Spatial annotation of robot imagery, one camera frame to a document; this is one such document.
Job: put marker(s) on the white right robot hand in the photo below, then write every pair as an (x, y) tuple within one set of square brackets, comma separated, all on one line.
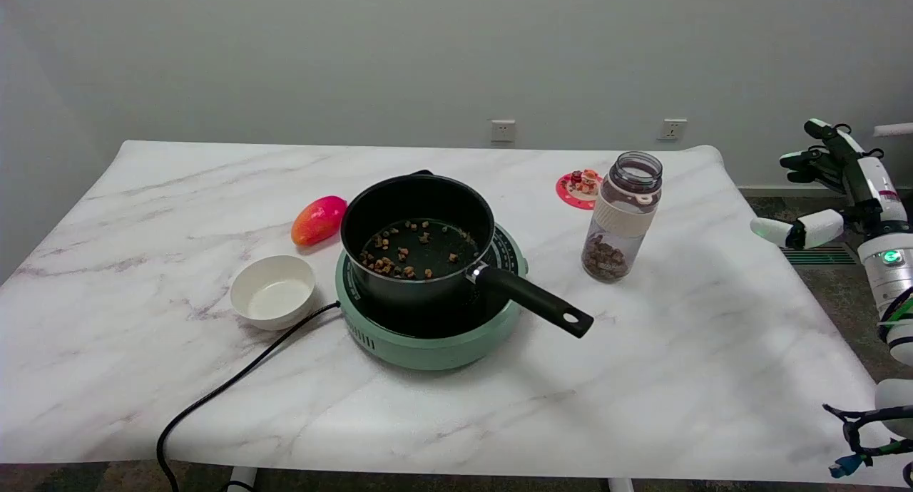
[(856, 178)]

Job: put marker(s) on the clear jar with nuts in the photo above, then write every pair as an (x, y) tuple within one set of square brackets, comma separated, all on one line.
[(622, 217)]

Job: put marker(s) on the white pipe end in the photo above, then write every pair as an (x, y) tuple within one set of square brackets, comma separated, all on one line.
[(893, 129)]

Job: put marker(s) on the floor vent grille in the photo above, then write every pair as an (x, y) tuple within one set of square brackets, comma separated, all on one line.
[(817, 255)]

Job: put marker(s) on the red coaster with figurines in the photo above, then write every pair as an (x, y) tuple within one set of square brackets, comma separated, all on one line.
[(579, 189)]

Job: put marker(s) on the green electric hot plate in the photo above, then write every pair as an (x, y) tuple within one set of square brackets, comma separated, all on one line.
[(435, 339)]

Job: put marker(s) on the red yellow mango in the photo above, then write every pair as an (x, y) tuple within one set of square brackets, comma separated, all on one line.
[(319, 219)]

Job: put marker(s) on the white ceramic bowl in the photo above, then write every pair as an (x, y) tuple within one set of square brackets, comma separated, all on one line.
[(273, 292)]

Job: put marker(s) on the white wall socket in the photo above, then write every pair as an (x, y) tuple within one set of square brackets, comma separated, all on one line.
[(503, 130), (672, 129)]

